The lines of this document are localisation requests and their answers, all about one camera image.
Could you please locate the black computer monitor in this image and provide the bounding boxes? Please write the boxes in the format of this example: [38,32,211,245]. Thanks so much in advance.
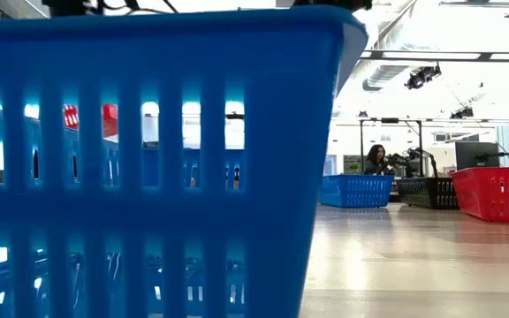
[454,140,501,171]

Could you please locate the blue plastic slotted basket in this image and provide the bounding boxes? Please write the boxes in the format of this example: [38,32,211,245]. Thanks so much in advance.
[319,174,395,209]
[0,4,369,318]

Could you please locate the person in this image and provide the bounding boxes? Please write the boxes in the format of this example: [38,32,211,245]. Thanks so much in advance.
[362,143,393,177]

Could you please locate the large black ceiling spotlight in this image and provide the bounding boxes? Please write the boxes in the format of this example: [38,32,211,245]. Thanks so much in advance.
[404,64,443,91]

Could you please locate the black plastic slotted basket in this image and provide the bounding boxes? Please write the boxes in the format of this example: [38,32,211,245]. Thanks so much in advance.
[396,176,460,211]

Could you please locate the red plastic slotted basket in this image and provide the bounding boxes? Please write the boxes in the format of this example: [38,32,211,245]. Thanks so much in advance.
[451,166,509,224]
[63,103,119,139]

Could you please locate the dark ceiling beam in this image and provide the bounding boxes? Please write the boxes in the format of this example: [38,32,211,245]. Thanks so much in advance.
[360,49,509,63]

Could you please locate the grey ceiling lamp bar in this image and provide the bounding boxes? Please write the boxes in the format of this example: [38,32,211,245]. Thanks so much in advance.
[438,0,509,8]

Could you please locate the grey ventilation duct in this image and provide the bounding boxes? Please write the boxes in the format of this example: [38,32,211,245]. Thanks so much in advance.
[362,64,410,92]

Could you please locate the black metal frame stand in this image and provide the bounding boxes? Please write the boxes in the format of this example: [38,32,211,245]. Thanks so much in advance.
[358,117,424,178]

